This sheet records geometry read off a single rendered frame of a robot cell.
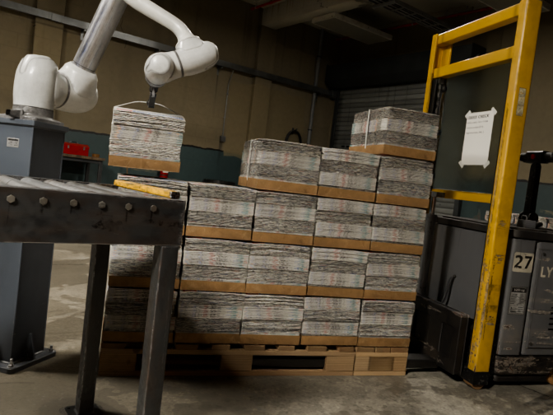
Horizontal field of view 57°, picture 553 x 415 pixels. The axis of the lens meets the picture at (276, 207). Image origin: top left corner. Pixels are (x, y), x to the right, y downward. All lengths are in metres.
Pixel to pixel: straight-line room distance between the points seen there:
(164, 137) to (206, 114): 7.66
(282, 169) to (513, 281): 1.27
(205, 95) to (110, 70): 1.79
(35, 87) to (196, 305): 1.10
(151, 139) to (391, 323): 1.42
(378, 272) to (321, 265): 0.29
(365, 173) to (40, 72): 1.45
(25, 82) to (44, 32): 6.53
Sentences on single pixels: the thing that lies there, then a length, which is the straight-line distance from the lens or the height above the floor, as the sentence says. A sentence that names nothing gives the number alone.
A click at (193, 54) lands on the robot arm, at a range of 2.03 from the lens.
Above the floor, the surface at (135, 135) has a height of 0.99.
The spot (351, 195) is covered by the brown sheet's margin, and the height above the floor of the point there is 0.86.
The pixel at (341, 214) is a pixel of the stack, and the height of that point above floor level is 0.76.
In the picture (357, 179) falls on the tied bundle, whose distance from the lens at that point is 2.40.
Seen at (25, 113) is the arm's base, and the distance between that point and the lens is 2.30.
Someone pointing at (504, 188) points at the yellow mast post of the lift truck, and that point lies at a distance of 2.62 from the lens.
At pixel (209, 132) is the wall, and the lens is 9.84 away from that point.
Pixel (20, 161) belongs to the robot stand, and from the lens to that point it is 2.28.
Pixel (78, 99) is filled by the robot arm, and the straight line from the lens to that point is 2.45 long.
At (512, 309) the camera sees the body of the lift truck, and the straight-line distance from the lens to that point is 2.81.
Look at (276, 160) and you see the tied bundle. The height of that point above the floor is 0.97.
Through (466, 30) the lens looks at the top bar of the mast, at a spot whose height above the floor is 1.81.
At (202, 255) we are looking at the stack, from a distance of 2.21.
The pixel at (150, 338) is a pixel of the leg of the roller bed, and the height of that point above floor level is 0.43.
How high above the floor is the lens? 0.88
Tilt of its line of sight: 3 degrees down
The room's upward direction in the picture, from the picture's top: 7 degrees clockwise
